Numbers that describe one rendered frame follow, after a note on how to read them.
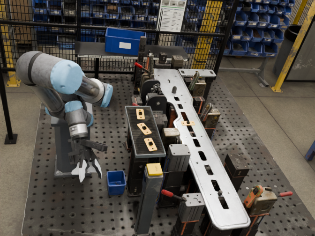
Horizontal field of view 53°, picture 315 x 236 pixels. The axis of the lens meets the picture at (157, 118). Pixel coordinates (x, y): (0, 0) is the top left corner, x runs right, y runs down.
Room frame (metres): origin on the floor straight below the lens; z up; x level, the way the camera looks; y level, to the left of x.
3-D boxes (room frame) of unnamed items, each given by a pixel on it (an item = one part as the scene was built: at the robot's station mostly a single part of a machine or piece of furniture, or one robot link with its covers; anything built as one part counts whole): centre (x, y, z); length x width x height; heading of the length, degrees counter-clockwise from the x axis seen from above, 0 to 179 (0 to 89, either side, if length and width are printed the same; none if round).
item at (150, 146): (1.08, 0.01, 1.17); 0.08 x 0.04 x 0.01; 27
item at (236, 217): (1.49, -0.20, 1.00); 1.38 x 0.22 x 0.02; 19
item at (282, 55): (4.59, -1.85, 0.36); 0.50 x 0.50 x 0.73
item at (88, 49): (2.29, 0.29, 1.02); 0.90 x 0.22 x 0.03; 109
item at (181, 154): (1.14, -0.14, 0.90); 0.13 x 0.10 x 0.41; 109
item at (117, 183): (1.17, 0.16, 0.74); 0.11 x 0.10 x 0.09; 19
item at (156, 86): (1.54, 0.04, 0.94); 0.18 x 0.13 x 0.49; 19
